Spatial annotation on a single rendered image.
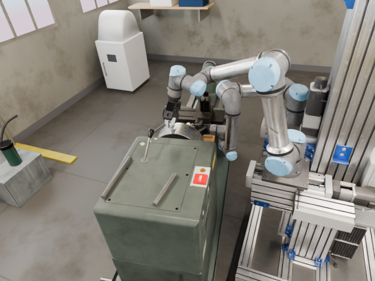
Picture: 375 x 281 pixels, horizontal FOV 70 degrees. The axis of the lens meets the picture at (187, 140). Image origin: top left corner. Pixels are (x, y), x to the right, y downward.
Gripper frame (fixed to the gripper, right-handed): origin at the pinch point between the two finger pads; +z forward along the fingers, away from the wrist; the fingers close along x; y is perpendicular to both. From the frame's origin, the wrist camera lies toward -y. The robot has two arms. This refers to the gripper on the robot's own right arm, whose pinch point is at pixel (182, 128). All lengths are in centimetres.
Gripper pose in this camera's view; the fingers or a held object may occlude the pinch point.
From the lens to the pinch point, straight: 193.5
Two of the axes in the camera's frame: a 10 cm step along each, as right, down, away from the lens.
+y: 2.4, -5.9, 7.7
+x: -0.6, -8.0, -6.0
